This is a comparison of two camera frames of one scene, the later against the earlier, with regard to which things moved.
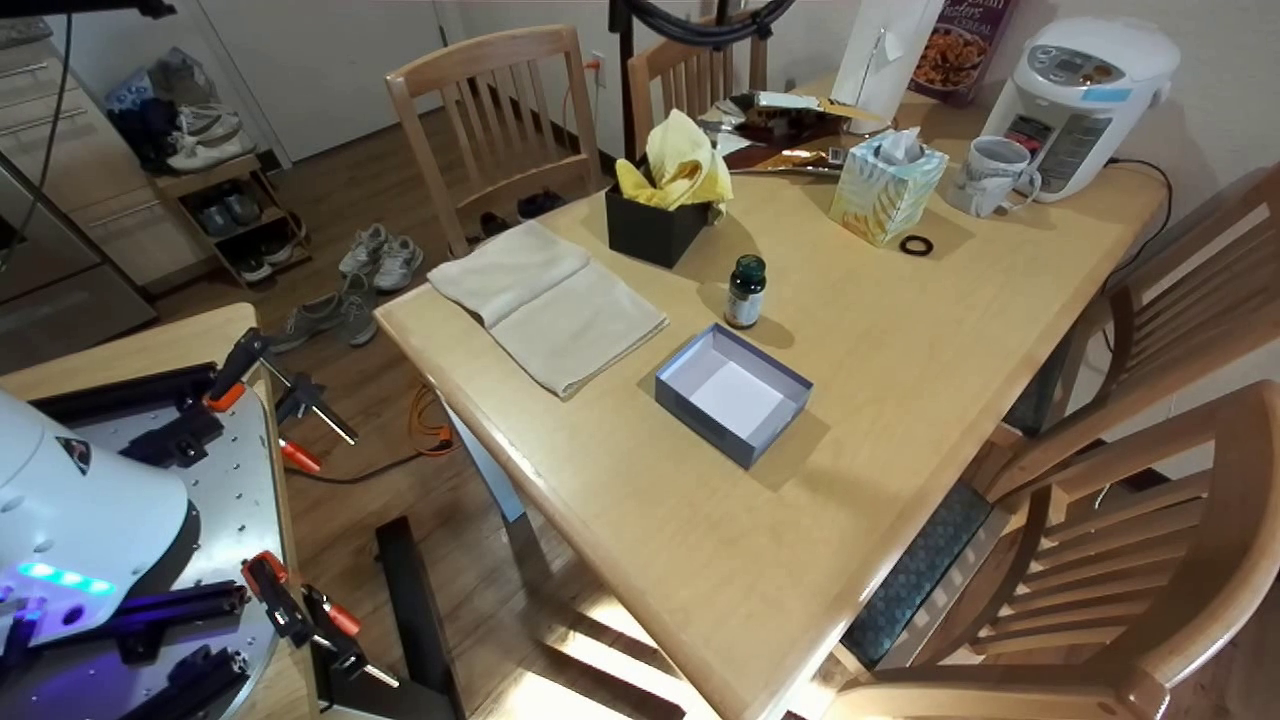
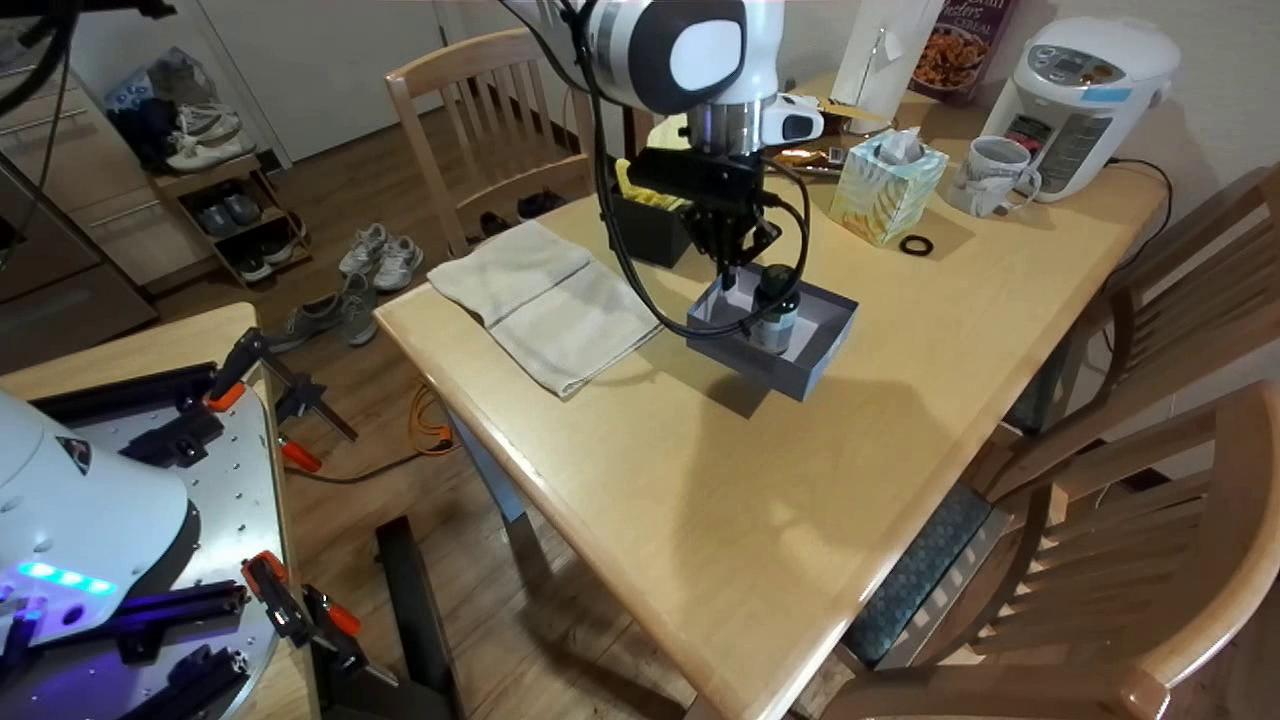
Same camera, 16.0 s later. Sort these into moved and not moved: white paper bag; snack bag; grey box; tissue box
Moved: grey box
Not moved: white paper bag; tissue box; snack bag
